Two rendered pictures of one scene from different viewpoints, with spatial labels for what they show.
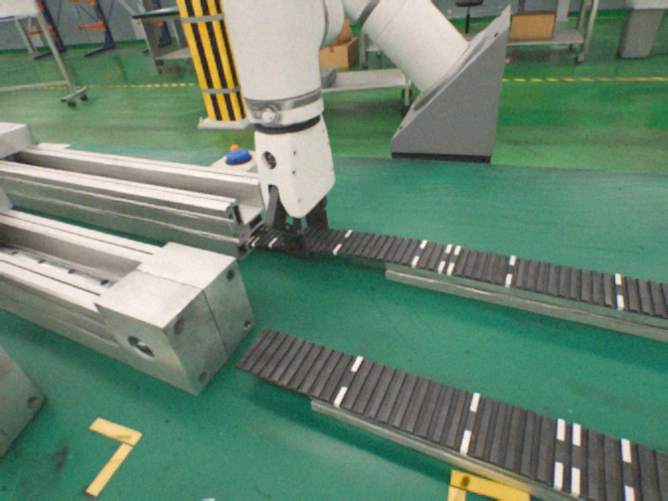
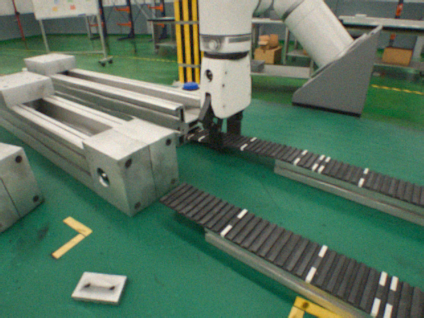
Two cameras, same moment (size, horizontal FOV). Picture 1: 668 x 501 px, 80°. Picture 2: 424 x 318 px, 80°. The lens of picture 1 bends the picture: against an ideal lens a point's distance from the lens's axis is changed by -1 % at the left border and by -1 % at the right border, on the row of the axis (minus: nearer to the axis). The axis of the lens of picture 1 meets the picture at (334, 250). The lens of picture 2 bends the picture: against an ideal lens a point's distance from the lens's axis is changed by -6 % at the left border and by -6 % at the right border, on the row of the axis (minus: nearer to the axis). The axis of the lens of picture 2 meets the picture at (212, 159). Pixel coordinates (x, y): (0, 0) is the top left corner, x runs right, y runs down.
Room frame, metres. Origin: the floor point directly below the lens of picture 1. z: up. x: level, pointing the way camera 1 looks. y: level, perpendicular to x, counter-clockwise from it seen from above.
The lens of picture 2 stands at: (-0.02, -0.01, 1.04)
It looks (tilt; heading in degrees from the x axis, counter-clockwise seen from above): 31 degrees down; 8
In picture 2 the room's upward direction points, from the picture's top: 1 degrees counter-clockwise
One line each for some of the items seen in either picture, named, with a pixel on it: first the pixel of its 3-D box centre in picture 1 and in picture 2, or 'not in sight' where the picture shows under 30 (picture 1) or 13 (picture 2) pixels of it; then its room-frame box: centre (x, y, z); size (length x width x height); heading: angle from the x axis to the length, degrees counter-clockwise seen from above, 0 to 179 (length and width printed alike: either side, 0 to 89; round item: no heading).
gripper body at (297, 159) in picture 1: (293, 157); (225, 79); (0.45, 0.03, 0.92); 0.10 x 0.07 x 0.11; 150
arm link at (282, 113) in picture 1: (283, 104); (224, 43); (0.45, 0.03, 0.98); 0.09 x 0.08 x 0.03; 150
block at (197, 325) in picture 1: (190, 306); (139, 160); (0.32, 0.15, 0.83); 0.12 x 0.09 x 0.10; 150
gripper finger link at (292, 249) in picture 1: (288, 241); (212, 135); (0.42, 0.05, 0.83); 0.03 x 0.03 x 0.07; 60
